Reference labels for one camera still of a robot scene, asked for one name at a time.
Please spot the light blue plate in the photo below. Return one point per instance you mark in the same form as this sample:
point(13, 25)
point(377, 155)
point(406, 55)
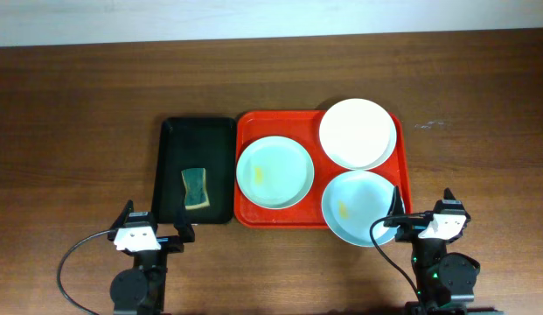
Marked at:
point(353, 202)

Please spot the red plastic tray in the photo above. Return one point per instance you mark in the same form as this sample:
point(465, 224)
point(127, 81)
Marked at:
point(301, 126)

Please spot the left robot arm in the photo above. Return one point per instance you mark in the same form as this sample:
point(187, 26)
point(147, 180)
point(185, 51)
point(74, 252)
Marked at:
point(140, 290)

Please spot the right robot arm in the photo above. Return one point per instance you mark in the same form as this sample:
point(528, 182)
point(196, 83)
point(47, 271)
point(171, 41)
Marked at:
point(444, 281)

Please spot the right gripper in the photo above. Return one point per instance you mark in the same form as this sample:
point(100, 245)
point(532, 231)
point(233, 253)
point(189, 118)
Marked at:
point(411, 227)

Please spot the mint green plate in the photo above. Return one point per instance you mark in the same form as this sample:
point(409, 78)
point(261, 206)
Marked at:
point(275, 172)

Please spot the green yellow sponge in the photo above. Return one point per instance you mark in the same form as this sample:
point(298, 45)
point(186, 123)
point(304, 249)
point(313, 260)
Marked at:
point(196, 195)

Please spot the black plastic tray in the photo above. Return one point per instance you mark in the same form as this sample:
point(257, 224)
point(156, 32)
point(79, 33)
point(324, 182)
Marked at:
point(196, 142)

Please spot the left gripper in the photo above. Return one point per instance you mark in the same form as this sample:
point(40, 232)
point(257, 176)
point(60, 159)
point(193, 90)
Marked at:
point(175, 245)

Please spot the white cream plate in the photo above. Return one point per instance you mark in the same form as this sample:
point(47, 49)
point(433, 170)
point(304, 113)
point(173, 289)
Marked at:
point(357, 134)

